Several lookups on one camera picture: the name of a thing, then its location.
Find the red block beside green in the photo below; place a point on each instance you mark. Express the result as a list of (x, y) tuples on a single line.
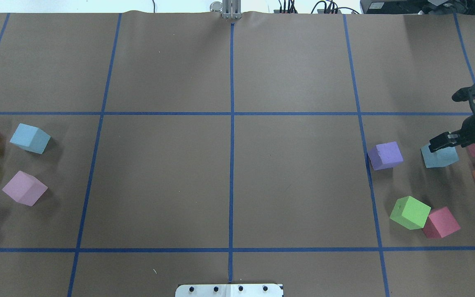
[(440, 223)]

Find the pink block left side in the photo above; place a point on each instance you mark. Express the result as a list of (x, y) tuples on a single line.
[(24, 188)]

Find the aluminium camera post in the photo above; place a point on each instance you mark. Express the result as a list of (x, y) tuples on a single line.
[(231, 9)]

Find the metal cylinder weight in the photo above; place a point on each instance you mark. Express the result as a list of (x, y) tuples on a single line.
[(216, 6)]

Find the purple block right side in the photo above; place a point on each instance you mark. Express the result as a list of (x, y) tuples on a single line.
[(385, 156)]

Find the light blue block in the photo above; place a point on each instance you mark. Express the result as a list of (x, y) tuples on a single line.
[(439, 158), (30, 138)]

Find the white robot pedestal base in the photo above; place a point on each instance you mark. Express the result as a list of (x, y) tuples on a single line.
[(230, 290)]

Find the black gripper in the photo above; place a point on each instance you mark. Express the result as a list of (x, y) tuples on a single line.
[(473, 127)]

